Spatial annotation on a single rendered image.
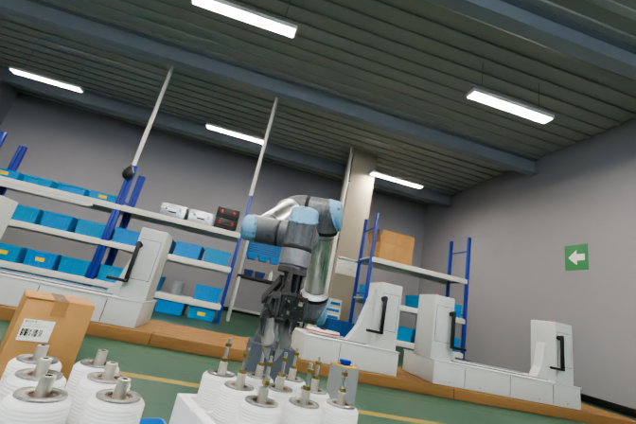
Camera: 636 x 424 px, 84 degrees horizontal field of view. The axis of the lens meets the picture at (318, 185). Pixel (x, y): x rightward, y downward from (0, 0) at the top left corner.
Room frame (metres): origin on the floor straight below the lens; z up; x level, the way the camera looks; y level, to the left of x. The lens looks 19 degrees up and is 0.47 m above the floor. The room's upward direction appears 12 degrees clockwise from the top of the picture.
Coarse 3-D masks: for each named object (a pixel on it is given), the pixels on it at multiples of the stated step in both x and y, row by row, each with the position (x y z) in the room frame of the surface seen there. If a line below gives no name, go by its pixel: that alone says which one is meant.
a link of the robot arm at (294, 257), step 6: (282, 252) 0.88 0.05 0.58; (288, 252) 0.87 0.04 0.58; (294, 252) 0.86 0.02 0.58; (300, 252) 0.86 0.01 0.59; (306, 252) 0.87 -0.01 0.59; (282, 258) 0.87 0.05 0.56; (288, 258) 0.86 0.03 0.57; (294, 258) 0.86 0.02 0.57; (300, 258) 0.86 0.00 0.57; (306, 258) 0.87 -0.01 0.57; (282, 264) 0.88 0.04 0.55; (288, 264) 0.87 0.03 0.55; (294, 264) 0.86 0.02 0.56; (300, 264) 0.86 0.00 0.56; (306, 264) 0.88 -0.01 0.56
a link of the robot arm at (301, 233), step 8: (296, 208) 0.87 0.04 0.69; (304, 208) 0.86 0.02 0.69; (312, 208) 0.88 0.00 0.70; (296, 216) 0.87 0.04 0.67; (304, 216) 0.86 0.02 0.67; (312, 216) 0.87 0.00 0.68; (288, 224) 0.88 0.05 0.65; (296, 224) 0.86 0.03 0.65; (304, 224) 0.86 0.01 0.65; (312, 224) 0.87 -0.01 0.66; (288, 232) 0.88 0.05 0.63; (296, 232) 0.86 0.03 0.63; (304, 232) 0.86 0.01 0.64; (312, 232) 0.88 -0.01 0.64; (288, 240) 0.87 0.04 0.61; (296, 240) 0.86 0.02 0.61; (304, 240) 0.86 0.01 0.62; (312, 240) 0.88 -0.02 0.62; (296, 248) 0.86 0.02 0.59; (304, 248) 0.87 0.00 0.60
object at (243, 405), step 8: (240, 400) 0.91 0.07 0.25; (240, 408) 0.89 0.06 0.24; (248, 408) 0.87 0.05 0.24; (256, 408) 0.87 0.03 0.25; (264, 408) 0.87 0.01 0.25; (272, 408) 0.88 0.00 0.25; (280, 408) 0.91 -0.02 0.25; (240, 416) 0.88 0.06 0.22; (248, 416) 0.87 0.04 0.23; (256, 416) 0.86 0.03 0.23; (264, 416) 0.87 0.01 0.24; (272, 416) 0.88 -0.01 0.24
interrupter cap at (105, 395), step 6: (102, 390) 0.76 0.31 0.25; (108, 390) 0.77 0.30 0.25; (96, 396) 0.73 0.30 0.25; (102, 396) 0.73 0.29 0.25; (108, 396) 0.75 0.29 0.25; (126, 396) 0.77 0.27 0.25; (132, 396) 0.77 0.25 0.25; (138, 396) 0.77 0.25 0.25; (114, 402) 0.72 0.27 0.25; (120, 402) 0.72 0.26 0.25; (126, 402) 0.73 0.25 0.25; (132, 402) 0.74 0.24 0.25
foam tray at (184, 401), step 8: (176, 400) 1.12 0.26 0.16; (184, 400) 1.08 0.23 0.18; (192, 400) 1.09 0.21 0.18; (176, 408) 1.11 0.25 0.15; (184, 408) 1.07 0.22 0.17; (192, 408) 1.03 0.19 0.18; (200, 408) 1.04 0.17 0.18; (176, 416) 1.10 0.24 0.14; (184, 416) 1.05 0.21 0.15; (192, 416) 1.01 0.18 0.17; (200, 416) 0.98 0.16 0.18; (208, 416) 0.99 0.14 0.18
